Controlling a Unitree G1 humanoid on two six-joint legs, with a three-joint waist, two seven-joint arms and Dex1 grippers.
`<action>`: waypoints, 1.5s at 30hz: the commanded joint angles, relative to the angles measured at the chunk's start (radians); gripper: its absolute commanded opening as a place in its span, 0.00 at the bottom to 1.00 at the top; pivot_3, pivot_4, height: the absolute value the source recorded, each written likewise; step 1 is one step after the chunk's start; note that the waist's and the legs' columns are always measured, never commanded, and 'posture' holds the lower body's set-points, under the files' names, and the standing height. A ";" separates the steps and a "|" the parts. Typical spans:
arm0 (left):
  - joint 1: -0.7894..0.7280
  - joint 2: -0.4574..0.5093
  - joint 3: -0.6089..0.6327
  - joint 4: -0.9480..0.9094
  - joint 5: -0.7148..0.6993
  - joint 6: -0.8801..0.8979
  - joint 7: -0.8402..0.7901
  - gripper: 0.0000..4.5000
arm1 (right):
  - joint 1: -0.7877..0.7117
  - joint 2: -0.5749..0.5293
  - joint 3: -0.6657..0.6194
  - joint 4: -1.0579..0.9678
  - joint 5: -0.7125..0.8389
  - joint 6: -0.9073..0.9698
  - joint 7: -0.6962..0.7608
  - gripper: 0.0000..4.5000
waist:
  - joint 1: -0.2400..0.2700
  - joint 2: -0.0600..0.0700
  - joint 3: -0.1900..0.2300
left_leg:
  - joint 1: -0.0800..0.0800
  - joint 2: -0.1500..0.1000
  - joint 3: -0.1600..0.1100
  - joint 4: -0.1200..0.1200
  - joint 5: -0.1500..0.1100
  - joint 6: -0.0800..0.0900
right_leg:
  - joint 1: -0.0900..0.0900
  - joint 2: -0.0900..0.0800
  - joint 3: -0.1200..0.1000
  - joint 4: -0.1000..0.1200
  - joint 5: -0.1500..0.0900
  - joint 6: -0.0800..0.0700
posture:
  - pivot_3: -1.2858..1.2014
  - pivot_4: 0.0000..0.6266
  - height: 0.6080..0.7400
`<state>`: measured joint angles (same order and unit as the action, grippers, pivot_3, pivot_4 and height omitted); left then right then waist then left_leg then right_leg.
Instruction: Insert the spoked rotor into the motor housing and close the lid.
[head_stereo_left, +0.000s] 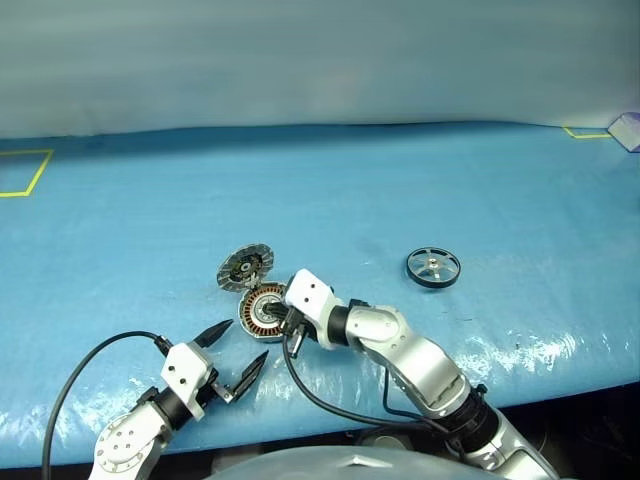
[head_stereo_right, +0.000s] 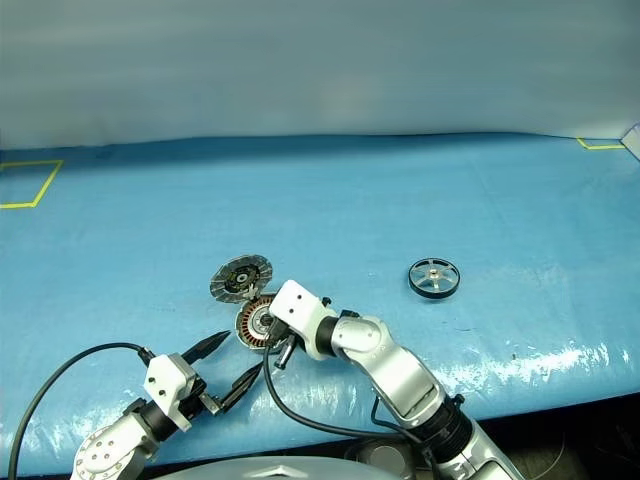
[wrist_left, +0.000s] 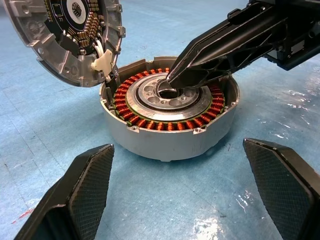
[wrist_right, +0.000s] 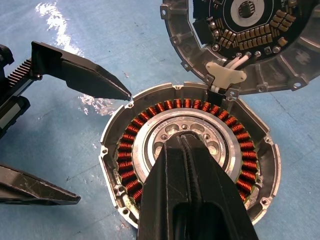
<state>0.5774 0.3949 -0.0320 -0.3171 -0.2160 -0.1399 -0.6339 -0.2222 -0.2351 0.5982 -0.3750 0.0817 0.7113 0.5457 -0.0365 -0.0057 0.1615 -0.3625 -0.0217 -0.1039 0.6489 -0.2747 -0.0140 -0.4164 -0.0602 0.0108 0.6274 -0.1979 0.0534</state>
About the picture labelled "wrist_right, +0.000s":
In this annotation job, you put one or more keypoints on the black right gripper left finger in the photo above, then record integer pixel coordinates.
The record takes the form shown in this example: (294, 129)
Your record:
(160, 190)

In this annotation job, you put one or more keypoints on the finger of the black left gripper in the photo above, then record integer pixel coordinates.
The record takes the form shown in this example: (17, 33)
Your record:
(30, 190)

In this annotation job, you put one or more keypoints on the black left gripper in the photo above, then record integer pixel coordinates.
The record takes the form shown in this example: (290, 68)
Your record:
(10, 100)

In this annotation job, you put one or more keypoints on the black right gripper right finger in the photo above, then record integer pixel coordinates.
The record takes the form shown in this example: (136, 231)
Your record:
(220, 190)

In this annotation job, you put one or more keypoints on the silver spoked rotor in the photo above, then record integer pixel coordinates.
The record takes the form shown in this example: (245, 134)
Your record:
(142, 155)

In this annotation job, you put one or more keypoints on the silver motor lid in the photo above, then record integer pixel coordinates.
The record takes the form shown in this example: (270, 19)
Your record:
(185, 50)

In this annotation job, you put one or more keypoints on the silver motor housing copper coils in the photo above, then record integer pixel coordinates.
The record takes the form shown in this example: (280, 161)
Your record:
(271, 160)

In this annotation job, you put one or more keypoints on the blue plastic table cover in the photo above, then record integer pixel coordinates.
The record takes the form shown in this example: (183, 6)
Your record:
(62, 125)

